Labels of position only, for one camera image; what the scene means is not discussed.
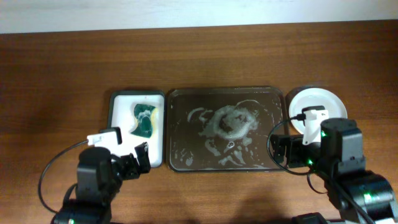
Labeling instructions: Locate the green yellow sponge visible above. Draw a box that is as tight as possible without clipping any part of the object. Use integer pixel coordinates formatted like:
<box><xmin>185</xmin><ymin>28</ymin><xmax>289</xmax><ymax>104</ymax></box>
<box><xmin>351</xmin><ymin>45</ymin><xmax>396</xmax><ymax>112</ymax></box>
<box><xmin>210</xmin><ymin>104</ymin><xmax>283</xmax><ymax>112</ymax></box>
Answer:
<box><xmin>130</xmin><ymin>104</ymin><xmax>155</xmax><ymax>138</ymax></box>

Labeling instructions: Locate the pale green plate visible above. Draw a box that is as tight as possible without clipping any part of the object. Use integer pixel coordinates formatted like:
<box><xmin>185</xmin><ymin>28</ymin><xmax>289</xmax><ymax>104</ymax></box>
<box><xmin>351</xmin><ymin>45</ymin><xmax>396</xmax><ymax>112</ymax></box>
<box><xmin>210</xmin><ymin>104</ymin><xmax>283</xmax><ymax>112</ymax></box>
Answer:
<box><xmin>285</xmin><ymin>86</ymin><xmax>348</xmax><ymax>118</ymax></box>

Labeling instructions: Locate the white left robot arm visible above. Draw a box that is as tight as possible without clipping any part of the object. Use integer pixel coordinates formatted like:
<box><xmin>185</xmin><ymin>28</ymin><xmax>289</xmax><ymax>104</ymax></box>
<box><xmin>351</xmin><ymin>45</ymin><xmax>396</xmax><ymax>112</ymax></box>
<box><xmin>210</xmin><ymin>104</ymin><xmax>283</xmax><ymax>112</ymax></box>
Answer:
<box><xmin>51</xmin><ymin>142</ymin><xmax>151</xmax><ymax>224</ymax></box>

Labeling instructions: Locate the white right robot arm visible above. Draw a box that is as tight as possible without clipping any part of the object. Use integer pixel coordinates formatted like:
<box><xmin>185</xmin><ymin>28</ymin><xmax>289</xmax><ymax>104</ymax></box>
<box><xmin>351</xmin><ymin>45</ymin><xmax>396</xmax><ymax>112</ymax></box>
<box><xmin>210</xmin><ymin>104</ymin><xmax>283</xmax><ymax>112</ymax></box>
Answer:
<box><xmin>266</xmin><ymin>118</ymin><xmax>397</xmax><ymax>223</ymax></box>

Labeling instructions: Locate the white soapy tray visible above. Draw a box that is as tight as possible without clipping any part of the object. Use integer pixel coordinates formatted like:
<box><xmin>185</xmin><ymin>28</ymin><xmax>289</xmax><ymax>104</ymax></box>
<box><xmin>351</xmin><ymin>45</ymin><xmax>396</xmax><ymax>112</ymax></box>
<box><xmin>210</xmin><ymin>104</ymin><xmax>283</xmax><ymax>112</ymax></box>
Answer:
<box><xmin>107</xmin><ymin>90</ymin><xmax>165</xmax><ymax>168</ymax></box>

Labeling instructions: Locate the dark brown tray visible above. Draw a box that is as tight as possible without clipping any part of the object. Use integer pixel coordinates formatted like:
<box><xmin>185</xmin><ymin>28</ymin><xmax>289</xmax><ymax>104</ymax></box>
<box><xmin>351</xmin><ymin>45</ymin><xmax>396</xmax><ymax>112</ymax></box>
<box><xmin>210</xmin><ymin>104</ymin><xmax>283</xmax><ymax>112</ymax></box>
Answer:
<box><xmin>165</xmin><ymin>86</ymin><xmax>287</xmax><ymax>172</ymax></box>

